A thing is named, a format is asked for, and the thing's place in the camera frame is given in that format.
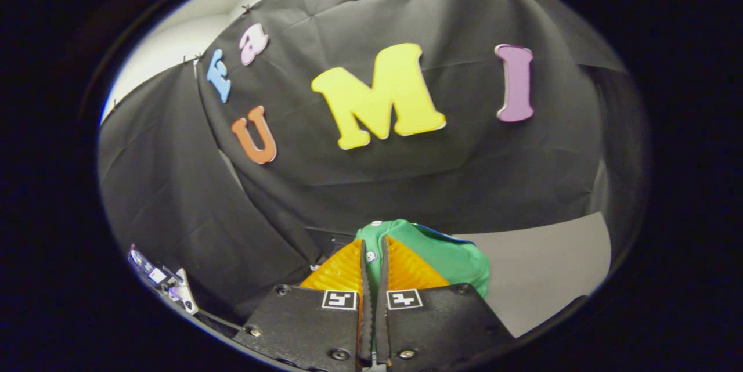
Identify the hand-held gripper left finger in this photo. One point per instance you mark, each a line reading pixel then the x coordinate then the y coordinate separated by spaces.
pixel 313 325

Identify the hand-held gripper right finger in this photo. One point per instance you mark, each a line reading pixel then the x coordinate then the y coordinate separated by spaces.
pixel 429 320

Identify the green shirt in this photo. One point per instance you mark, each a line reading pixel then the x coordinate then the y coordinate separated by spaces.
pixel 447 253

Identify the grey metal cabinet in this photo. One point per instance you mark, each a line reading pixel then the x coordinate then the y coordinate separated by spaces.
pixel 545 267

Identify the black backdrop cloth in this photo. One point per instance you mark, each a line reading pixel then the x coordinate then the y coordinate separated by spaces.
pixel 406 174

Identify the small white and blue object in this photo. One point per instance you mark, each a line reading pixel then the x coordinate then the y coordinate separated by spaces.
pixel 165 279

